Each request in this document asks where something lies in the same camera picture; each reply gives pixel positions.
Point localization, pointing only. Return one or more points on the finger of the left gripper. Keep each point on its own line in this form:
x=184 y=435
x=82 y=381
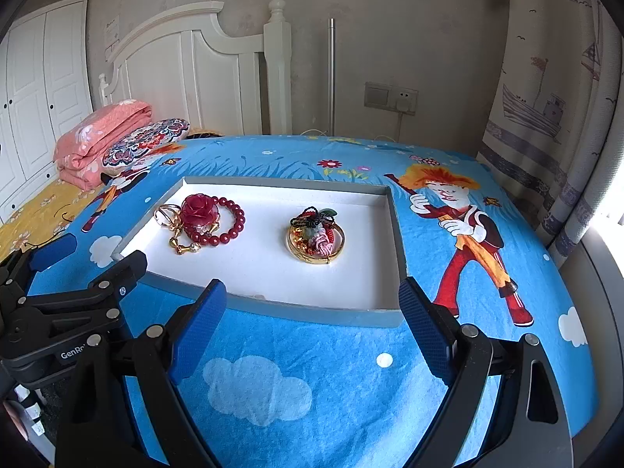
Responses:
x=44 y=255
x=122 y=275

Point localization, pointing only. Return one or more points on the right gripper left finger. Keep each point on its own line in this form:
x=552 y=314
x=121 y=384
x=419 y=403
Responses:
x=97 y=426

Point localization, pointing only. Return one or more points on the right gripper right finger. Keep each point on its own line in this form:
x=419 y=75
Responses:
x=528 y=426

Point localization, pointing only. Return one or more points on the silver gold ring bangles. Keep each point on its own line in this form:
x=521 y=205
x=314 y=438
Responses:
x=168 y=216

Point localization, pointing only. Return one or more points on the red fabric rose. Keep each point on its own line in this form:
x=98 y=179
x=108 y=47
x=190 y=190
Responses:
x=199 y=212

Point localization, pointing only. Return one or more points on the gold bangle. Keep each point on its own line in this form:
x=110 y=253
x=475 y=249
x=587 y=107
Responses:
x=297 y=249

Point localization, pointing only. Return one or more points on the jade pendant pink knot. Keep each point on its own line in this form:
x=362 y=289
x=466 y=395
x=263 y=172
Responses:
x=318 y=240

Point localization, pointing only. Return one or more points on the yellow floral bedsheet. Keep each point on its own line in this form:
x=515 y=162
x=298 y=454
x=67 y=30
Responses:
x=47 y=214

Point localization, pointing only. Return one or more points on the pink folded quilt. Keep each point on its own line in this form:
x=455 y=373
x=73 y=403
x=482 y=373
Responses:
x=79 y=153

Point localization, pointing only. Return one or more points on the patterned pillow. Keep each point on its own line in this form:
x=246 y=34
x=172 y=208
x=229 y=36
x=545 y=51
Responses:
x=140 y=142

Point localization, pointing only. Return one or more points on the white wardrobe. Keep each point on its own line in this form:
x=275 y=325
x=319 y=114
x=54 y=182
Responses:
x=44 y=94

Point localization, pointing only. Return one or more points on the grey shallow tray box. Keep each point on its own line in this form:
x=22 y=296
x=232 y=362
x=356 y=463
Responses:
x=359 y=288

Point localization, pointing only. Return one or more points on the white bed headboard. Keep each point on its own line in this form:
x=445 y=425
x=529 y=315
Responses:
x=184 y=65

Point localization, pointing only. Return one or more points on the ship print curtain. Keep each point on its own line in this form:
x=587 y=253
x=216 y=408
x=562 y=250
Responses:
x=554 y=137

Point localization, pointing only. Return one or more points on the silver metal pole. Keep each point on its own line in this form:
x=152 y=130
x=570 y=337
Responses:
x=331 y=76

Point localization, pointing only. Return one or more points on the wall paper notice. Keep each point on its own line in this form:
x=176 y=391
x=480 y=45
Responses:
x=111 y=37

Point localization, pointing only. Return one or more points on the wall switch socket panel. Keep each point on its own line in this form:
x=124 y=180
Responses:
x=390 y=98

